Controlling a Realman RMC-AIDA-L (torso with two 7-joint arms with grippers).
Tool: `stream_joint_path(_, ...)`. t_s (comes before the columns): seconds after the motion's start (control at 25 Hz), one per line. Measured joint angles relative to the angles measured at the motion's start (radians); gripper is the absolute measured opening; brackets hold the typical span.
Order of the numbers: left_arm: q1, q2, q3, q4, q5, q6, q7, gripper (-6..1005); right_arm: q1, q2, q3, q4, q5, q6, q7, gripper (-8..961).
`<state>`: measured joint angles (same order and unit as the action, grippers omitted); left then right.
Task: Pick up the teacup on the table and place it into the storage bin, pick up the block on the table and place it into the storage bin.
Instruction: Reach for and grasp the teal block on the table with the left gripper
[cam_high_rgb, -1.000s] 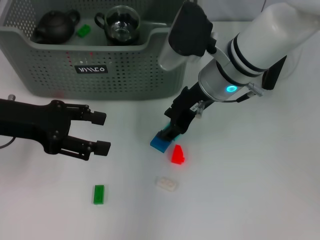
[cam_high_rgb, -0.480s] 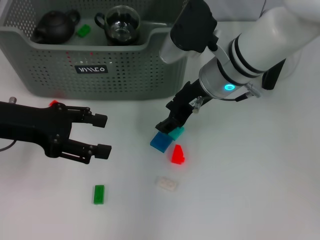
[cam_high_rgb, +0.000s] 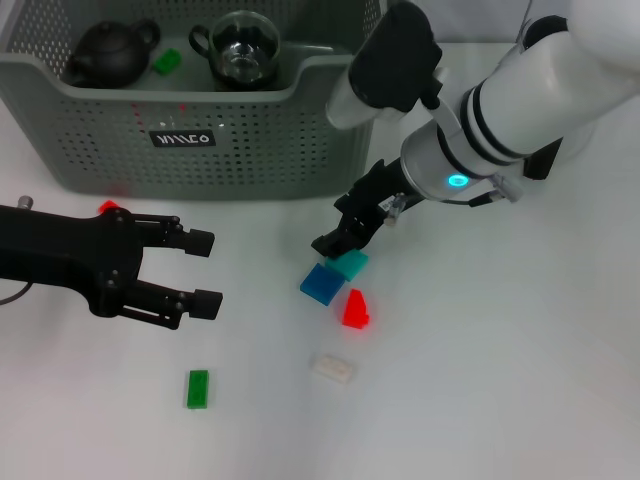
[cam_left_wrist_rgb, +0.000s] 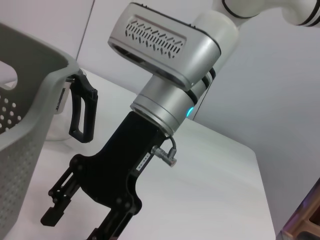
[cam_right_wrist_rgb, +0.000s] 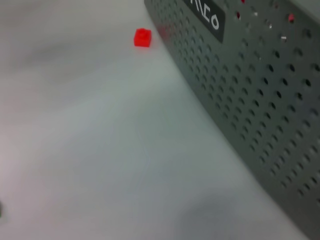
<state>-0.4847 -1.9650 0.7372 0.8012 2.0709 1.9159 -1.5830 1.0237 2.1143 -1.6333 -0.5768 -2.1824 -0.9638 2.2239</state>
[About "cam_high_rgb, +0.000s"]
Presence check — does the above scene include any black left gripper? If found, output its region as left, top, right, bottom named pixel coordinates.
left=0, top=204, right=224, bottom=332

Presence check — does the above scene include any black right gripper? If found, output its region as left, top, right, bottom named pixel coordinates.
left=310, top=158, right=427, bottom=260

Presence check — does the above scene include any teal square building block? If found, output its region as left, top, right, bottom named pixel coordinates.
left=324, top=249, right=370, bottom=281

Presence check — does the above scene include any green building block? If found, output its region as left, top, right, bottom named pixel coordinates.
left=186, top=368, right=210, bottom=410
left=152, top=48, right=182, bottom=76

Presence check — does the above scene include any glass teacup black sleeve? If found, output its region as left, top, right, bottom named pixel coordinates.
left=188, top=10, right=282, bottom=92

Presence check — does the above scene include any blue square building block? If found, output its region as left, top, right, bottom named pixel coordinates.
left=299, top=263, right=346, bottom=306

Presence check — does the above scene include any bright red slope block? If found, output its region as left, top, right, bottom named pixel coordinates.
left=342, top=288, right=374, bottom=330

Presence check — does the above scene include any white flat plate block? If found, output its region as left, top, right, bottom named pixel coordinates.
left=309, top=352, right=357, bottom=385

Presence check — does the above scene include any grey perforated storage bin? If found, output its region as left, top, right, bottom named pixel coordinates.
left=0, top=0, right=404, bottom=201

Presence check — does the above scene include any glass teapot black lid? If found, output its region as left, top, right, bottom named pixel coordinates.
left=517, top=14, right=601, bottom=182

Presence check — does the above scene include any dark clay teapot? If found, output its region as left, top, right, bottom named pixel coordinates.
left=63, top=19, right=162, bottom=90

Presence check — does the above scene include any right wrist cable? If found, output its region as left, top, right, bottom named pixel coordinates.
left=382, top=174, right=525, bottom=226

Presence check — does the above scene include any wrist cable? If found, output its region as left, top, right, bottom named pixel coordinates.
left=382, top=174, right=525, bottom=226
left=0, top=195, right=35, bottom=307

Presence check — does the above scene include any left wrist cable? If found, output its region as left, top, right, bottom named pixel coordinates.
left=0, top=195, right=35, bottom=307

